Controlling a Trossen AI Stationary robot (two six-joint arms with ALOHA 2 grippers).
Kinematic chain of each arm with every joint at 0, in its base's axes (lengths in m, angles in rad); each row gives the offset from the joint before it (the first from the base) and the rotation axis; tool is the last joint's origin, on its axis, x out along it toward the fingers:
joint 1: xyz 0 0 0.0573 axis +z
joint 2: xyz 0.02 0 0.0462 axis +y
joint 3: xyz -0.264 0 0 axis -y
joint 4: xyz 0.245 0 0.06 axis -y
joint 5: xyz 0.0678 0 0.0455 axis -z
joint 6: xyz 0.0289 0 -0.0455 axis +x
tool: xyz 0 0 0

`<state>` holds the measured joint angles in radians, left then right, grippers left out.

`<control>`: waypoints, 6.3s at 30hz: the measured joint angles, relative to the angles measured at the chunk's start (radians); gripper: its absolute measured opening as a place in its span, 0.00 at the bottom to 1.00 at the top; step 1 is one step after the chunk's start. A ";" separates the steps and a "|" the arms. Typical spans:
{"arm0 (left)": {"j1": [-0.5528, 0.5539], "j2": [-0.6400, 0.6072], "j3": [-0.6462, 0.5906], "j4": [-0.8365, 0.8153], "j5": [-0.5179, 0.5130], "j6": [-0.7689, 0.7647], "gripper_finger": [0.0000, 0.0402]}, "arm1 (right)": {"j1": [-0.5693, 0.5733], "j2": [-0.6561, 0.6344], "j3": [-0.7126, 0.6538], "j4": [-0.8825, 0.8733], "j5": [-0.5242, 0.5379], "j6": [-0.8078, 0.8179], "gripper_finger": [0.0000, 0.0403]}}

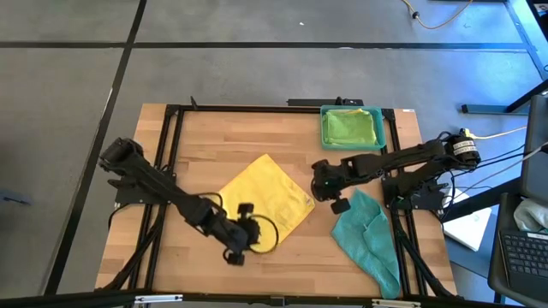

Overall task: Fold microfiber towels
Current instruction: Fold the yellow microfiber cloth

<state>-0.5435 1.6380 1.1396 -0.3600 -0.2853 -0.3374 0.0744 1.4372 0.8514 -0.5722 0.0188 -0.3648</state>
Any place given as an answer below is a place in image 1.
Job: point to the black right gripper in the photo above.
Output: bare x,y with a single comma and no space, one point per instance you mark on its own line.
331,177

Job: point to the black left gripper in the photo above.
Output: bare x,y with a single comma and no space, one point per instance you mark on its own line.
222,231

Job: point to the teal microfiber towel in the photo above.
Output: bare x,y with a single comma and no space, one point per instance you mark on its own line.
368,239

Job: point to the yellow towel with white label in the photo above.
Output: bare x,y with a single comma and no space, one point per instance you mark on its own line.
265,188

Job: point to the bright green microfiber towel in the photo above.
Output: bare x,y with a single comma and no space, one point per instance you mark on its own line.
349,128

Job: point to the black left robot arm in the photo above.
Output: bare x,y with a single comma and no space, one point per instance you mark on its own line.
145,179

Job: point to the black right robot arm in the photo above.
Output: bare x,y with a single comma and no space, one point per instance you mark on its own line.
394,160

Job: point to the teal plastic tray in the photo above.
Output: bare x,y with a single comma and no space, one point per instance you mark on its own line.
382,128

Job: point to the black bar device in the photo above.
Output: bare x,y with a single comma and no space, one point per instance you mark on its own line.
317,102

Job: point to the white flat box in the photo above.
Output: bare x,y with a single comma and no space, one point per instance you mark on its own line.
471,231

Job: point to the black diagonal desk bar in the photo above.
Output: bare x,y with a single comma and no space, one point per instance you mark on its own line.
484,201

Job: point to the black rig beam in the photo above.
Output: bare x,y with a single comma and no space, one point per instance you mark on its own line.
64,299

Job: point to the dark metal stand base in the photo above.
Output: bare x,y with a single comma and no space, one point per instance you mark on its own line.
492,109

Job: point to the grey crumpled cloth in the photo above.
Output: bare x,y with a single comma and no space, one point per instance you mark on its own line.
528,216

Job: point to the dark laptop with keyboard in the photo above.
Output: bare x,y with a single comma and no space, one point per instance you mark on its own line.
526,256

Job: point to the grey monitor back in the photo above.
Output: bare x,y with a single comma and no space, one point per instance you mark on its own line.
537,162

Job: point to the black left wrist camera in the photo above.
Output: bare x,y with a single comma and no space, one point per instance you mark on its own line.
248,224

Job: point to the silver metal bracket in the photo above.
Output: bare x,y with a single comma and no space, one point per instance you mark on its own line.
396,303
158,298

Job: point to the black aluminium table frame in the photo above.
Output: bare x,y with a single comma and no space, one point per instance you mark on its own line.
278,108

